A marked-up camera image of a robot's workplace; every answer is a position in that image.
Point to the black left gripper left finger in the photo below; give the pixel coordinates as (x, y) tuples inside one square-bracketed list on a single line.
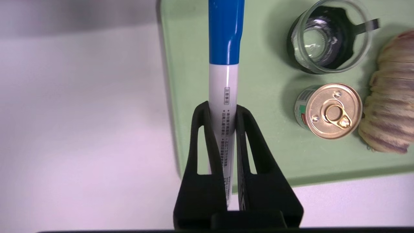
[(197, 194)]

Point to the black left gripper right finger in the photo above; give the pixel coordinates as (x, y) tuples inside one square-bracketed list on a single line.
[(268, 194)]

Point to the tin can with green label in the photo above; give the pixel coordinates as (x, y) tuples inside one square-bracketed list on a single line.
[(333, 111)]

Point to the blue and white marker pen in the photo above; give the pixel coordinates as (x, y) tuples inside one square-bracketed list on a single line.
[(224, 38)]

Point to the light green plastic tray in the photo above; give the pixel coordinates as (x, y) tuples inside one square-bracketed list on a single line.
[(258, 97)]

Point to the twisted purple swirl bread loaf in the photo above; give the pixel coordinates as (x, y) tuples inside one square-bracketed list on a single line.
[(393, 103)]

